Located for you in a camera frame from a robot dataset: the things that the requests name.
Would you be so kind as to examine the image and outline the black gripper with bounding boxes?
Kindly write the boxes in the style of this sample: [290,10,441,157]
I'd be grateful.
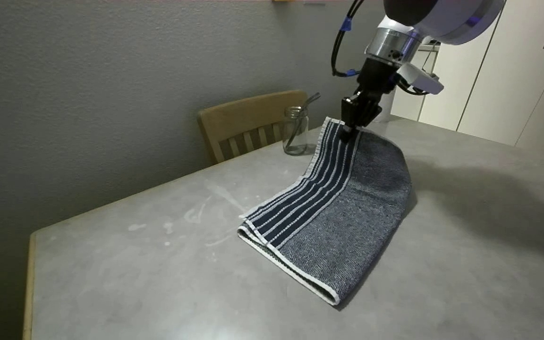
[337,55,401,138]

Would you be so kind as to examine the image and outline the grey striped towel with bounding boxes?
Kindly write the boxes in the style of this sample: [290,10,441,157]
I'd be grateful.
[235,115,418,310]

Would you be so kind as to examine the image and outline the clear glass jar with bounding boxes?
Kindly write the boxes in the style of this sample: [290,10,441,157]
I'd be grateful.
[281,93,320,157]

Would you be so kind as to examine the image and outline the light wooden chair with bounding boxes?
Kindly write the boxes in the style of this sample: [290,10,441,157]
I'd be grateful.
[196,89,309,166]

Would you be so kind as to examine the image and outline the white closet doors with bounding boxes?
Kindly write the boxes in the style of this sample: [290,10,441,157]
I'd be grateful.
[388,0,544,149]

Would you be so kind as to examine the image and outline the black cable with blue tape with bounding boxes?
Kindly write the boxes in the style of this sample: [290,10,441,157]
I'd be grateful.
[328,0,366,81]

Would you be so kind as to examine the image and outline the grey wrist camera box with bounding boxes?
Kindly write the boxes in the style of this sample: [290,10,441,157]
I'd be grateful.
[396,59,445,98]

